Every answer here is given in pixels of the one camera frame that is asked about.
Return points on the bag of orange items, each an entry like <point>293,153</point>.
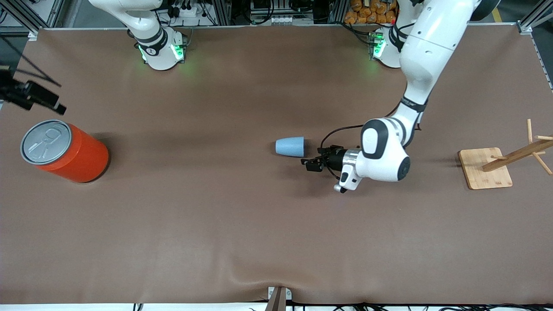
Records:
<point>367,13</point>

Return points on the brown table mat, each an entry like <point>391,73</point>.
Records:
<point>276,216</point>

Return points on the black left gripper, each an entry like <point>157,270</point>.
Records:
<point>333,159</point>

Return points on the wooden mug tree stand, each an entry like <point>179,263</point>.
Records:
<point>486,175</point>

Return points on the white power strip with plugs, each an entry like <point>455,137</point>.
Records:
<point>190,11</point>

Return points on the light blue plastic cup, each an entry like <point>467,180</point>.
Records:
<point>290,147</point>

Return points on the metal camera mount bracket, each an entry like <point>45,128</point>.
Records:
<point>278,298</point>

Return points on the orange can with grey lid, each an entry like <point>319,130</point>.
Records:
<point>80,162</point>

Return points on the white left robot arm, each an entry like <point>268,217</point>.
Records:
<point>432,43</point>

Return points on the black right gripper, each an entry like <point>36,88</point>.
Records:
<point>22,95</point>

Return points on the aluminium frame profile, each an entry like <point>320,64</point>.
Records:
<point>222,13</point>
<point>529,23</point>
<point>26,15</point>

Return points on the white terminal block strip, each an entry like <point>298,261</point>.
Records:
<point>289,20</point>

